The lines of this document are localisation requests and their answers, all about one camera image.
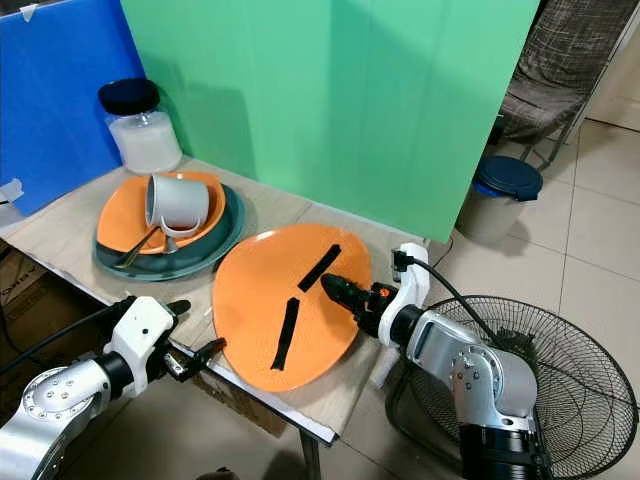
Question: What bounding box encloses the short black tape strip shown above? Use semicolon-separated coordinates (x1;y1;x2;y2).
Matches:
297;243;343;293

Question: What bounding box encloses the long black tape strip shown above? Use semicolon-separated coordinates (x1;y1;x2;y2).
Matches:
271;297;301;371

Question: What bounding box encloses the brown spoon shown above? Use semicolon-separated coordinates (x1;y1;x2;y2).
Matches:
117;225;163;271

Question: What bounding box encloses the large orange plate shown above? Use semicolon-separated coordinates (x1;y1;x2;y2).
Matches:
213;223;373;392

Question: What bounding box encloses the small plain cardboard box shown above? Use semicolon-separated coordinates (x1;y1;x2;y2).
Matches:
208;385;298;439

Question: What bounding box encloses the dark teal plate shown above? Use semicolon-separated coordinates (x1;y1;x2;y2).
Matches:
93;183;247;282

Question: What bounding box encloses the small orange plate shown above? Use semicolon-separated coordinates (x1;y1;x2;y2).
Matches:
97;171;227;255

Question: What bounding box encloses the grey ceramic mug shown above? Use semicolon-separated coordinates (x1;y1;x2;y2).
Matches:
145;173;212;254

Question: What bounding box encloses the metal table leg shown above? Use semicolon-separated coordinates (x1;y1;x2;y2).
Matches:
299;430;324;480

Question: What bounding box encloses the large printed cardboard box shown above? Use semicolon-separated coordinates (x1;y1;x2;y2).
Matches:
0;244;73;373

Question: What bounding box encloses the glass jar with black lid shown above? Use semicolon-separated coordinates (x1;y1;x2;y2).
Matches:
98;78;183;176

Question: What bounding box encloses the green plastic board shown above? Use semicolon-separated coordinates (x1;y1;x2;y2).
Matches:
120;0;542;243

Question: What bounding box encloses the white bucket with blue lid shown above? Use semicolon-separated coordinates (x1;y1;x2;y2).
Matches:
454;154;545;247

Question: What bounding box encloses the black floor fan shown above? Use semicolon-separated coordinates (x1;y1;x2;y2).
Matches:
378;295;640;480

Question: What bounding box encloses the blue plastic board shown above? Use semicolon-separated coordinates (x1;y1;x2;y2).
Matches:
0;0;147;215

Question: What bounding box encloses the grey woven chair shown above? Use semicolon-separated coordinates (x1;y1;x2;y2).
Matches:
493;0;640;167

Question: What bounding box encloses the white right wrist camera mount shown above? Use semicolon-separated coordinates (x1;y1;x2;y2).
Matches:
389;243;430;323

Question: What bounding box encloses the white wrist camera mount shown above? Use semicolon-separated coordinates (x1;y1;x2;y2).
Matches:
106;295;177;398
389;243;430;323

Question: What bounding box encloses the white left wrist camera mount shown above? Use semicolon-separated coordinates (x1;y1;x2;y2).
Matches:
106;295;177;398

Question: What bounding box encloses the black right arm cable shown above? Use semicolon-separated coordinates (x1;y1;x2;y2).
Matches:
396;254;503;347

